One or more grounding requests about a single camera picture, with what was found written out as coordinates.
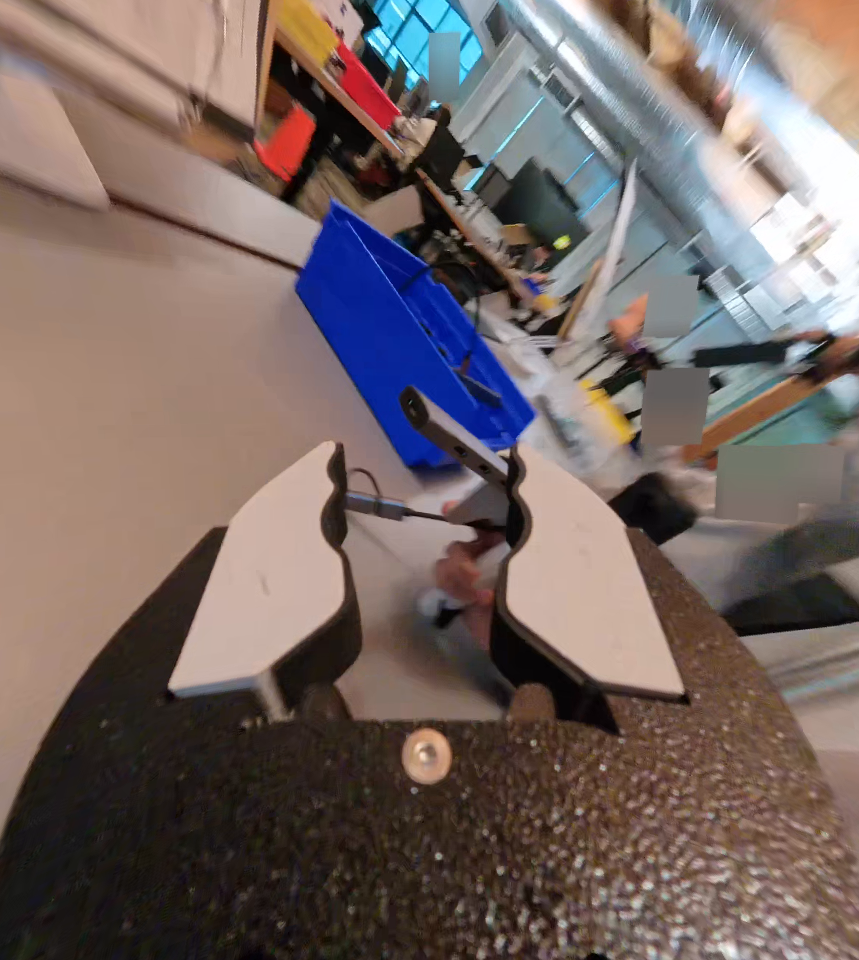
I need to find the wooden table with black legs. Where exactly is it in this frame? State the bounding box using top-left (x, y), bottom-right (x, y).
top-left (253, 30), bottom-right (409, 204)

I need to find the orange traffic cone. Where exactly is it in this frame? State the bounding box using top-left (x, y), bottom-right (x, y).
top-left (254, 104), bottom-right (319, 182)

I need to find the black cable with dongle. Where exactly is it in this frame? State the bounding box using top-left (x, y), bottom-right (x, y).
top-left (455, 352), bottom-right (505, 411)

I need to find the blue plastic bin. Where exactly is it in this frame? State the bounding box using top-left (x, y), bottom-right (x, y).
top-left (295, 198), bottom-right (536, 471)

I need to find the thin black cable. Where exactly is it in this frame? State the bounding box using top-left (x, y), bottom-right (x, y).
top-left (401, 258), bottom-right (485, 325)

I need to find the white poster board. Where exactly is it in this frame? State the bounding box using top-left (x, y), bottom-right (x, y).
top-left (560, 160), bottom-right (641, 343)

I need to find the clear plastic bag of parts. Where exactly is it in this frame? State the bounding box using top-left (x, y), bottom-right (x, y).
top-left (530, 367), bottom-right (626, 471)

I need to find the paper document stand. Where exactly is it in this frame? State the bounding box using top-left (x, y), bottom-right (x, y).
top-left (0, 0), bottom-right (270, 213)

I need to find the person's right hand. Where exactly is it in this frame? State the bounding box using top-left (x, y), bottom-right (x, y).
top-left (433, 528), bottom-right (502, 651)

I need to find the grey USB hub with cable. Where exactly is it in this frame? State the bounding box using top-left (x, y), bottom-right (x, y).
top-left (344, 385), bottom-right (513, 526)

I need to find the grey desk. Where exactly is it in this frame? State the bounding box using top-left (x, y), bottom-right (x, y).
top-left (0, 157), bottom-right (521, 954)

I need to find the red plastic bin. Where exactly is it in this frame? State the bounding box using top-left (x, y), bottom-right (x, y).
top-left (335, 40), bottom-right (404, 129)

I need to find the blue glass window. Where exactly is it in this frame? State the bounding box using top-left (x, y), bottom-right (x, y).
top-left (365, 0), bottom-right (485, 85)

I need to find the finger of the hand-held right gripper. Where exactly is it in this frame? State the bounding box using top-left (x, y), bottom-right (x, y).
top-left (444, 480), bottom-right (512, 528)

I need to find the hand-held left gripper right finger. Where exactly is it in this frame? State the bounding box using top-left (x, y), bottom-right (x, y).
top-left (490, 446), bottom-right (686, 734)

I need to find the yellow plastic bin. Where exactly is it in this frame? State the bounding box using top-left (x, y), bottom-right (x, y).
top-left (278, 0), bottom-right (341, 66)
top-left (578, 378), bottom-right (638, 448)

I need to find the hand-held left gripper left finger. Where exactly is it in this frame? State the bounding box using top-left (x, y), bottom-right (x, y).
top-left (168, 441), bottom-right (362, 723)

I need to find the silver ventilation duct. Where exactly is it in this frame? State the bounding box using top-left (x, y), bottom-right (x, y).
top-left (504, 0), bottom-right (783, 286)

